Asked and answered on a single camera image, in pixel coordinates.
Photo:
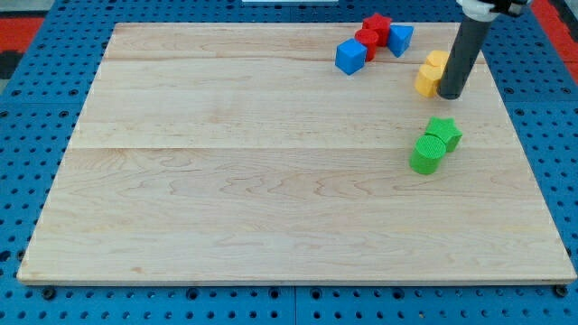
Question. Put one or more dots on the green cylinder block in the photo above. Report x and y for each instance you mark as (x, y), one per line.
(427, 154)

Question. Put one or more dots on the red cylinder block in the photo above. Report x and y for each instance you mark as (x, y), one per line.
(369, 39)

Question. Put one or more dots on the light wooden board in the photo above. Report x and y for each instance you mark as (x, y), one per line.
(239, 154)

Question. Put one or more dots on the yellow hexagon block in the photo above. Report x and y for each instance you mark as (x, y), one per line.
(437, 59)

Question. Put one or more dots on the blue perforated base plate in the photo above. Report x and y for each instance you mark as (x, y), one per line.
(43, 98)

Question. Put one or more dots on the yellow heart block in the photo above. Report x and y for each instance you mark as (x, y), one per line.
(428, 79)

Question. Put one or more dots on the red star block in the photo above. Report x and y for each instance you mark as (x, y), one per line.
(380, 24)

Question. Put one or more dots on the blue cube block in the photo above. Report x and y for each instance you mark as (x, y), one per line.
(350, 56)

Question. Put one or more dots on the blue triangle block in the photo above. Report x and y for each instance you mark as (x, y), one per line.
(399, 38)

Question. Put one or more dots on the green star block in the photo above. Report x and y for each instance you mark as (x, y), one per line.
(446, 130)

